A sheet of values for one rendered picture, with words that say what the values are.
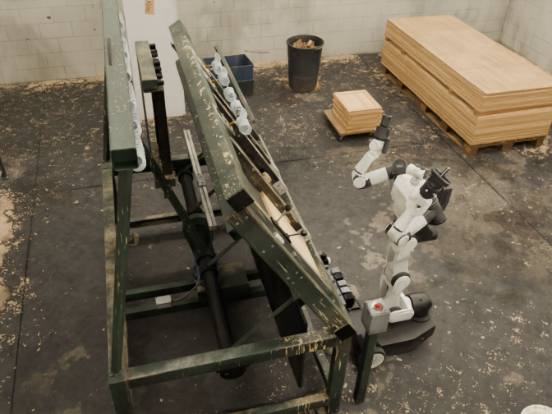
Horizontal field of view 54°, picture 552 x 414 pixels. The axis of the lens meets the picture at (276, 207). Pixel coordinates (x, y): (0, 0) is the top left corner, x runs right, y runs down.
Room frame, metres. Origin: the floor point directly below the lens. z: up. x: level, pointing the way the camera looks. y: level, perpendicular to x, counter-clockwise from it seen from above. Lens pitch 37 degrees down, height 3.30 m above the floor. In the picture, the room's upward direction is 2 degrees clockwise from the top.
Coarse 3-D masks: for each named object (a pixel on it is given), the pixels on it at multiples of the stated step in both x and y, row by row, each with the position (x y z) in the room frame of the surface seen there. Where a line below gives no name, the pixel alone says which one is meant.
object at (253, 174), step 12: (228, 132) 2.64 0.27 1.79; (240, 156) 2.66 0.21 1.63; (252, 168) 2.68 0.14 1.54; (252, 180) 2.68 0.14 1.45; (264, 180) 2.71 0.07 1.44; (264, 192) 2.70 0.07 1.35; (276, 192) 2.78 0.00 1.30; (276, 204) 2.72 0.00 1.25; (288, 216) 2.75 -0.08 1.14; (300, 228) 2.77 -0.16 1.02
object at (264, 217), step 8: (256, 208) 2.18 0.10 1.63; (264, 216) 2.20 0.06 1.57; (272, 224) 2.21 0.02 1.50; (272, 232) 2.21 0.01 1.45; (280, 232) 2.22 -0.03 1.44; (288, 248) 2.24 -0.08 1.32; (296, 248) 2.29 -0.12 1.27; (304, 264) 2.26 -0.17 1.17; (312, 272) 2.28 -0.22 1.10; (320, 280) 2.29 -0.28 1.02; (328, 288) 2.31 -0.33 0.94
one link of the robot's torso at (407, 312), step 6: (402, 294) 2.87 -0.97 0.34; (402, 300) 2.82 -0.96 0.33; (408, 300) 2.81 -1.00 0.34; (402, 306) 2.80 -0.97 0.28; (408, 306) 2.75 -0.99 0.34; (396, 312) 2.69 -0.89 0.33; (402, 312) 2.71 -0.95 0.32; (408, 312) 2.71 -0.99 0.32; (390, 318) 2.68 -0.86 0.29; (396, 318) 2.68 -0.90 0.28; (402, 318) 2.70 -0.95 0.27; (408, 318) 2.71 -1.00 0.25
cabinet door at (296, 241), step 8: (264, 200) 2.60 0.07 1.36; (272, 208) 2.62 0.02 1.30; (272, 216) 2.45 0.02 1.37; (280, 224) 2.49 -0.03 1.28; (288, 224) 2.70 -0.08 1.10; (288, 232) 2.54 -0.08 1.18; (296, 232) 2.73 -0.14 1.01; (296, 240) 2.58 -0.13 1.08; (304, 248) 2.63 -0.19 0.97; (304, 256) 2.45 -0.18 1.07; (312, 264) 2.50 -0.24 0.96
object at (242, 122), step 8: (216, 48) 3.44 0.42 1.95; (216, 64) 3.36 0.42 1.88; (224, 64) 3.19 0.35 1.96; (216, 72) 3.31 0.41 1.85; (224, 72) 3.20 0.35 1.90; (224, 80) 3.12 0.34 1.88; (232, 80) 2.96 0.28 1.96; (224, 96) 2.98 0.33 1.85; (232, 96) 2.93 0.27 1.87; (240, 96) 2.76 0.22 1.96; (232, 104) 2.78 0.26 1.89; (240, 104) 2.77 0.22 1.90; (232, 112) 2.75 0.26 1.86; (240, 112) 2.74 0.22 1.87; (248, 112) 2.58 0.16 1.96; (240, 120) 2.62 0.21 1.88; (240, 128) 2.56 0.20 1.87; (248, 128) 2.55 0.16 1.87
